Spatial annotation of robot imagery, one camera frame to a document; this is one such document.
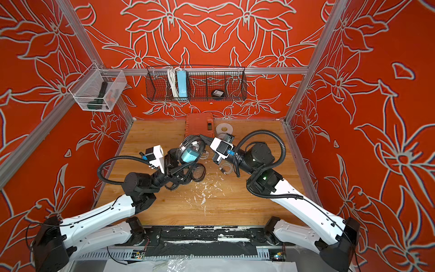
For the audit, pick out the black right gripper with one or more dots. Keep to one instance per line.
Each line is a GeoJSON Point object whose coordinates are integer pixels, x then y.
{"type": "Point", "coordinates": [217, 160]}

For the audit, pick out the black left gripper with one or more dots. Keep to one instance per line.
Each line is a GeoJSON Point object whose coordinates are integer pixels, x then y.
{"type": "Point", "coordinates": [173, 174]}

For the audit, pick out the green charger plug front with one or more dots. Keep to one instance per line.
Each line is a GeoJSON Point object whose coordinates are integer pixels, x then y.
{"type": "Point", "coordinates": [189, 156]}

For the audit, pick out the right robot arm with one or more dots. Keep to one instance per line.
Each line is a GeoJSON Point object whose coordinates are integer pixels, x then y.
{"type": "Point", "coordinates": [333, 238]}

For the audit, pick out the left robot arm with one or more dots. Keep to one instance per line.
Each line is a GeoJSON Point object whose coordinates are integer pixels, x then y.
{"type": "Point", "coordinates": [59, 241]}

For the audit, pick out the white tape roll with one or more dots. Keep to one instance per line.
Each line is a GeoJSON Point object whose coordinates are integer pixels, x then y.
{"type": "Point", "coordinates": [224, 128]}

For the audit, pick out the orange plastic tool case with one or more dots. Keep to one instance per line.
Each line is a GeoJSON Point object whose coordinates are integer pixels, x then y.
{"type": "Point", "coordinates": [200, 123]}

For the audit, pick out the black round item in basket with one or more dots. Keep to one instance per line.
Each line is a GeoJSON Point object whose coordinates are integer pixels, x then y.
{"type": "Point", "coordinates": [218, 95]}

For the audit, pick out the blue power strip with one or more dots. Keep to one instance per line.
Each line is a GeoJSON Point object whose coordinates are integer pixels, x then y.
{"type": "Point", "coordinates": [182, 84]}

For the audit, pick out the green screwdriver in box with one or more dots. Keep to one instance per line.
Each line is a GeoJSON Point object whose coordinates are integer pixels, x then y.
{"type": "Point", "coordinates": [97, 103]}

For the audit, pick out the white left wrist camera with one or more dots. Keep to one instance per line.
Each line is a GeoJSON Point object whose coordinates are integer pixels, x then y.
{"type": "Point", "coordinates": [155, 157]}

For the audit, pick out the black wire wall basket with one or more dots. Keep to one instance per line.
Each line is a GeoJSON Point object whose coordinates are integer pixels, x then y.
{"type": "Point", "coordinates": [163, 87]}

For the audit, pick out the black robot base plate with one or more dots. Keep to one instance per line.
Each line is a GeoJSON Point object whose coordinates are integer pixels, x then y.
{"type": "Point", "coordinates": [207, 241]}

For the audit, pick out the aluminium frame post left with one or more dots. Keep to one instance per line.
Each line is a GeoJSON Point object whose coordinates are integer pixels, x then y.
{"type": "Point", "coordinates": [80, 32]}

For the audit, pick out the aluminium frame post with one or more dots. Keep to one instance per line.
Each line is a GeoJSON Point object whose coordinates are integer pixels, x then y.
{"type": "Point", "coordinates": [325, 37]}
{"type": "Point", "coordinates": [80, 32]}

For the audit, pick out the aluminium horizontal back rail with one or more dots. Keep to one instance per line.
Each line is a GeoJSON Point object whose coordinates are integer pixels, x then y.
{"type": "Point", "coordinates": [247, 71]}

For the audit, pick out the clear acrylic wall box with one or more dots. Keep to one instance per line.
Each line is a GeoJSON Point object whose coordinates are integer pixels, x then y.
{"type": "Point", "coordinates": [88, 84]}

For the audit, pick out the aluminium frame post right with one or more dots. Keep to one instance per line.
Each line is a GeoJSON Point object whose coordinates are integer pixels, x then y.
{"type": "Point", "coordinates": [325, 37]}

